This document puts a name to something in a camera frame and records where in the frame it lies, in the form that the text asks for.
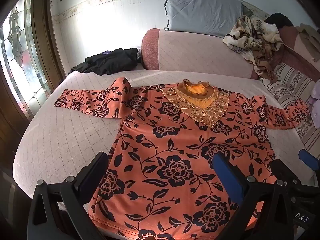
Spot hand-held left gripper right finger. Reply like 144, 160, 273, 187
211, 152, 297, 240

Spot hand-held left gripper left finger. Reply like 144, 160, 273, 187
27, 151, 109, 240

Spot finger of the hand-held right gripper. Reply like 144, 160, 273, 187
299, 149, 320, 178
269, 158, 301, 184

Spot orange floral shirt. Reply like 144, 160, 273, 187
54, 77, 310, 240

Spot black clothes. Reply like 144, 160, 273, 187
68, 47, 142, 76

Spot quilted pink bed mattress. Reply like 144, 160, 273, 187
12, 69, 318, 240

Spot pale purple cloth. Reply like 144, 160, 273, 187
308, 81, 320, 117

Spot striped floral pillow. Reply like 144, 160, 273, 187
260, 62, 320, 153

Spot pink quilted bolster cushion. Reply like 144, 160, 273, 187
141, 28, 260, 80

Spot brown patterned blanket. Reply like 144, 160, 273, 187
223, 15, 284, 83

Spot stained-glass window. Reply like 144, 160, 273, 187
0, 0, 54, 117

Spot dark cloth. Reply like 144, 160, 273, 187
264, 12, 294, 29

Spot grey pillow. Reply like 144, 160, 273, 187
163, 0, 253, 39

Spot wooden window frame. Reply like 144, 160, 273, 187
0, 0, 68, 175

